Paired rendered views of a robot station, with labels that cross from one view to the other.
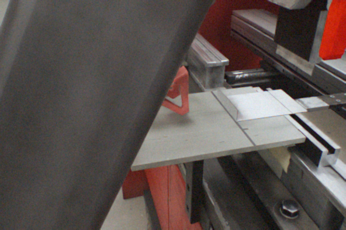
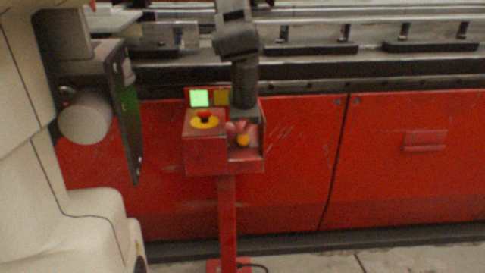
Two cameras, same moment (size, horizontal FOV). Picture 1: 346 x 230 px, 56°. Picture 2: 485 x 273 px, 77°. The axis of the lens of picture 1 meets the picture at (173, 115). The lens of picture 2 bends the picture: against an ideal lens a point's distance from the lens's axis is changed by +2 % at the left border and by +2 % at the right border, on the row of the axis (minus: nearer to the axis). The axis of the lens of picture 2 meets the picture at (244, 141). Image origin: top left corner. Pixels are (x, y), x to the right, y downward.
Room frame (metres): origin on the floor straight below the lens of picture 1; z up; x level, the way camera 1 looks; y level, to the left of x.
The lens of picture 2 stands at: (-0.07, 0.71, 1.13)
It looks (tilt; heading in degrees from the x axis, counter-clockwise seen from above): 31 degrees down; 280
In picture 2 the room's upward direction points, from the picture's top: straight up
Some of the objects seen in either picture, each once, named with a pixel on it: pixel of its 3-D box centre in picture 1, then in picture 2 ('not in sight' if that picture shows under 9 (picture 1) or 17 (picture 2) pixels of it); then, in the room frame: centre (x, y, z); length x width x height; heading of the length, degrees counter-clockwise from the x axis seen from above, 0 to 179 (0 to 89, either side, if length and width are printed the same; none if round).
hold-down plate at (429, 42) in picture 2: not in sight; (430, 45); (-0.50, -0.39, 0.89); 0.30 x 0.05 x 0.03; 15
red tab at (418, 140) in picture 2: not in sight; (425, 140); (-0.54, -0.30, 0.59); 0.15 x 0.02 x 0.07; 15
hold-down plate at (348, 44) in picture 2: not in sight; (309, 48); (-0.11, -0.29, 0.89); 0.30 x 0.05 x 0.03; 15
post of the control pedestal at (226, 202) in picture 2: not in sight; (226, 227); (0.10, 0.04, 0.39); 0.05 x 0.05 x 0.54; 15
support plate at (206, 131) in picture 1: (203, 121); (97, 20); (0.45, -0.05, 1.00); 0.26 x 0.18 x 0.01; 105
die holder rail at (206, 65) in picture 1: (188, 47); not in sight; (1.02, -0.05, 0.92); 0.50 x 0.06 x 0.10; 15
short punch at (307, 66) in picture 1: (298, 34); not in sight; (0.49, -0.19, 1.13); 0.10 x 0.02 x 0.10; 15
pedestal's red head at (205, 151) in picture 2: not in sight; (223, 130); (0.10, 0.04, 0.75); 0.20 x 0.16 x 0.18; 15
